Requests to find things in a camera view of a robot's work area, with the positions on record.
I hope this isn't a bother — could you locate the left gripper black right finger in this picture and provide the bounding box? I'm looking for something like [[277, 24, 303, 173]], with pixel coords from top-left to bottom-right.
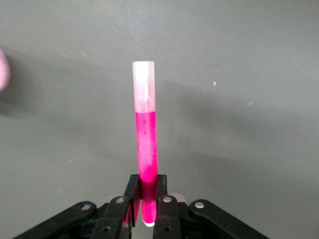
[[152, 174, 182, 239]]

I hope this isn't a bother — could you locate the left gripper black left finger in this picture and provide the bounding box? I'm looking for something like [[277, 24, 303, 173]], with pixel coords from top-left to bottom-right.
[[92, 174, 142, 239]]

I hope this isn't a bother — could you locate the pink marker with clear cap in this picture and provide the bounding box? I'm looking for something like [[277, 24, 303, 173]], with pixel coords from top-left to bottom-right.
[[132, 60, 159, 227]]

